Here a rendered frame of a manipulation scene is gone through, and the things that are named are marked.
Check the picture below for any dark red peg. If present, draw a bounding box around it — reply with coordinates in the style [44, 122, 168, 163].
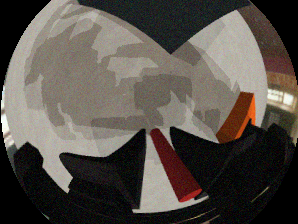
[150, 128, 202, 202]

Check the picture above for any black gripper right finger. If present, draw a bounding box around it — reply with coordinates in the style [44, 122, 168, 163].
[170, 127, 257, 201]

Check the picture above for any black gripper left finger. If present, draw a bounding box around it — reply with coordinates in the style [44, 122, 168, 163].
[59, 128, 146, 210]

